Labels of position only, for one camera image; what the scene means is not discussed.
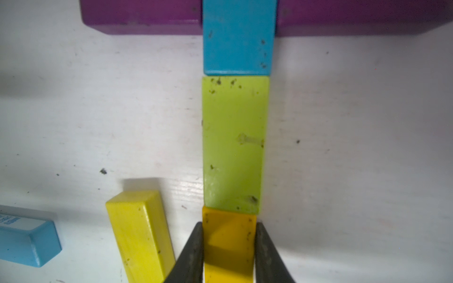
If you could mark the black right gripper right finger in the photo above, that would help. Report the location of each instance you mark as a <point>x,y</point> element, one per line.
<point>270,268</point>

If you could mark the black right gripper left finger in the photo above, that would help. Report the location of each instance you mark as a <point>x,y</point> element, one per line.
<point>189,267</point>

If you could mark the yellow-orange block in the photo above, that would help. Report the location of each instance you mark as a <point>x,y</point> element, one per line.
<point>229,239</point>

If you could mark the yellow long block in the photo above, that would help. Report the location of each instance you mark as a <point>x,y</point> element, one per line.
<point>141,230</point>

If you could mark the light blue long block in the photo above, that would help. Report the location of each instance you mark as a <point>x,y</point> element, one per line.
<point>28,237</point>

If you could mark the lime green block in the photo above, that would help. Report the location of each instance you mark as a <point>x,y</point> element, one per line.
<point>234,129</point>

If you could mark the teal long block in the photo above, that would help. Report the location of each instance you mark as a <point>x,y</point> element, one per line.
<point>238,36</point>

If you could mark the purple block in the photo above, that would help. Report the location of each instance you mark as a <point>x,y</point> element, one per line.
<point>344,17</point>
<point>143,17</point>

